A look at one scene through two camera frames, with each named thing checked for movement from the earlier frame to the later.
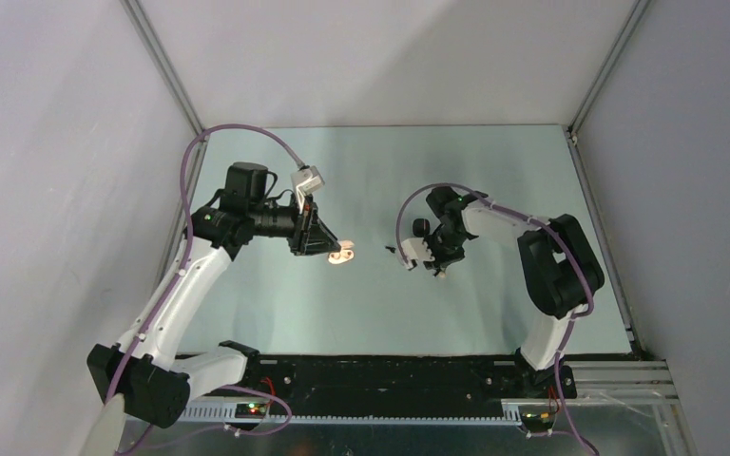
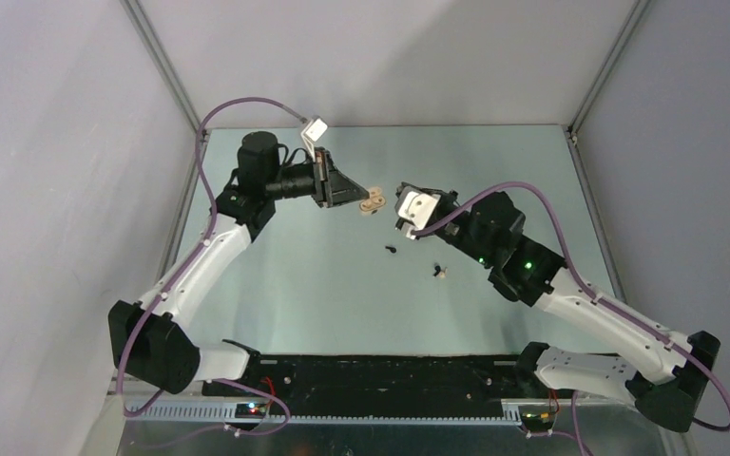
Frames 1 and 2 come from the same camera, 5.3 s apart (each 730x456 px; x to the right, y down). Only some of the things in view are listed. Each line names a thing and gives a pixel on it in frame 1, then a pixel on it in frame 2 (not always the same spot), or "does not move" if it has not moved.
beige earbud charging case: [344, 255] to [375, 201]
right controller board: [537, 419] does not move
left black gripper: [311, 236] to [330, 187]
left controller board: [251, 410] does not move
